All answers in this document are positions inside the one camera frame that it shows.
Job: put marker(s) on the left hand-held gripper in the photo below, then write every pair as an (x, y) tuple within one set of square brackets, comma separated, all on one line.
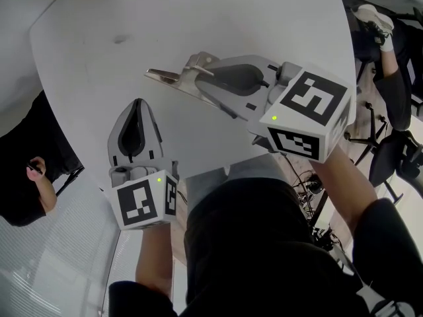
[(138, 203)]

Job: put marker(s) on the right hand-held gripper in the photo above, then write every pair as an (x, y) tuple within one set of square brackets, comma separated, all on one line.
[(304, 117)]

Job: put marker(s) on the large metal binder clip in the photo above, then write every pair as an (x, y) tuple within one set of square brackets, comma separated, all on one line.
[(185, 81)]

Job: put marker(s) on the person's right forearm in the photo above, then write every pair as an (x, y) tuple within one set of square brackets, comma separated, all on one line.
[(347, 190)]

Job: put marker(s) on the person's left forearm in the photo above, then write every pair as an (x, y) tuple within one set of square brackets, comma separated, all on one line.
[(155, 263)]

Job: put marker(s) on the black folding chair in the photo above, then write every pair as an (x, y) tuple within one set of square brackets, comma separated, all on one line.
[(71, 180)]

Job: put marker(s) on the black smartphone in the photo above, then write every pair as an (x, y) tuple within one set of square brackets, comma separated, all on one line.
[(34, 168)]

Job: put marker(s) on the person's black shirt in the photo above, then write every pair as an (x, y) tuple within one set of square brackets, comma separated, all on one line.
[(251, 259)]

